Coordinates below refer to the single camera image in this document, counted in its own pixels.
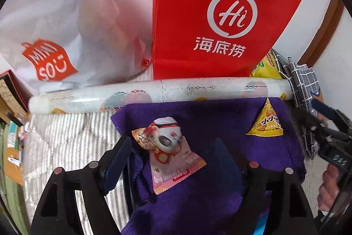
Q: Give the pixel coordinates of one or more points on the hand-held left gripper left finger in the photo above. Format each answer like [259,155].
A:
[115,166]

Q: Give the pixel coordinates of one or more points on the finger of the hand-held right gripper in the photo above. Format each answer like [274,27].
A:
[327,132]
[320,107]

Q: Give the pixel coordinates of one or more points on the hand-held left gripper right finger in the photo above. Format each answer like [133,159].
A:
[224,153]

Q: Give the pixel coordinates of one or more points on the pink panda snack packet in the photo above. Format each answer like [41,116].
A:
[170,158]

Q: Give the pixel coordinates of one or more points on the person's right hand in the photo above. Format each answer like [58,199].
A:
[328,188]

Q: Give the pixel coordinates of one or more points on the purple towel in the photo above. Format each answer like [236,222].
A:
[220,125]

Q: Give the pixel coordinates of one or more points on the grey checked cloth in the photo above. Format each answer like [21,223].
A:
[302,80]

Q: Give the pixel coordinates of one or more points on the yellow triangular snack packet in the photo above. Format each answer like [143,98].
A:
[266,122]

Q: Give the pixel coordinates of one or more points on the yellow snack bag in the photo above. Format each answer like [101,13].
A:
[265,68]

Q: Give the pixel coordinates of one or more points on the rolled patterned plastic sheet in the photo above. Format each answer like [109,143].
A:
[165,91]

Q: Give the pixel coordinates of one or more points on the wooden nightstand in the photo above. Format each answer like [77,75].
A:
[13,166]

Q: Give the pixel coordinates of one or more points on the patterned book box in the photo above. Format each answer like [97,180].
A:
[12,97]

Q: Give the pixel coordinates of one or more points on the red paper bag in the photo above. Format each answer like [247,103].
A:
[228,17]

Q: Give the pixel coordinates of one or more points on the white plastic shopping bag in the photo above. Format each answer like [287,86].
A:
[71,17]

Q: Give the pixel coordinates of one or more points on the wooden bed frame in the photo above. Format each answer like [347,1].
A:
[326,28]

